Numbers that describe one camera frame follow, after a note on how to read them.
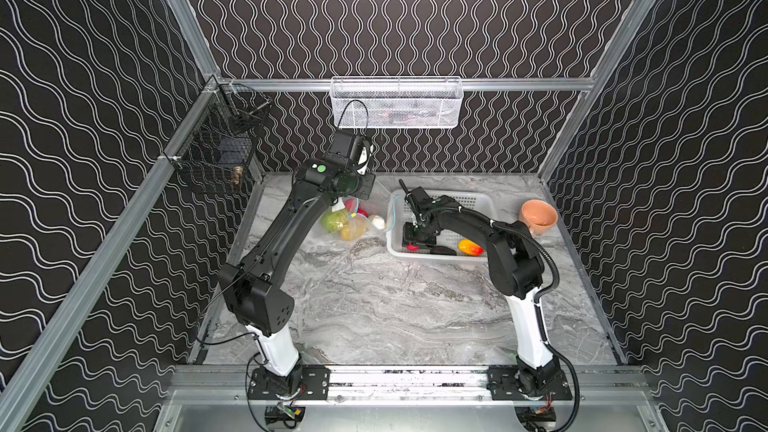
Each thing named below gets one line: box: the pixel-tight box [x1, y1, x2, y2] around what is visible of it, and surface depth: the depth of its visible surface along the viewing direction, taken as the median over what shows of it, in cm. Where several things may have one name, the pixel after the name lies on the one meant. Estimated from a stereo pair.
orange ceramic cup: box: [519, 199, 559, 236], surface depth 105 cm
